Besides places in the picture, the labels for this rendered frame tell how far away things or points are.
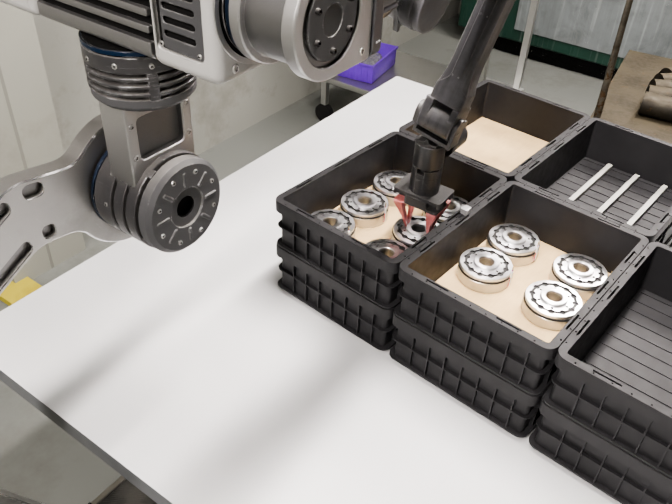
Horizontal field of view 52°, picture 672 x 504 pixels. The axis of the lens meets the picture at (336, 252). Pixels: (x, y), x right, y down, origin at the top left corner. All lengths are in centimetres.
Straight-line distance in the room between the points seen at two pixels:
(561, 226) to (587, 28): 306
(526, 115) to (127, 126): 121
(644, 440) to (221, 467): 66
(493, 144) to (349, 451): 93
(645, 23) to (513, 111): 252
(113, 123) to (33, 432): 146
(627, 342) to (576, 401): 22
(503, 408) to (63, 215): 77
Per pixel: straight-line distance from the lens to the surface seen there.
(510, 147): 183
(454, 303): 116
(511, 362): 118
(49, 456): 219
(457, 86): 122
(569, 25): 449
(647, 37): 438
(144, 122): 94
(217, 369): 134
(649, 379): 128
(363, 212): 145
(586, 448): 122
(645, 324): 139
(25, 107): 249
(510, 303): 133
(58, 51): 274
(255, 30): 69
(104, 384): 135
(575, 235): 147
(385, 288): 127
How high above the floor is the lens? 168
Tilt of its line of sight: 38 degrees down
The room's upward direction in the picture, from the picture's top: 3 degrees clockwise
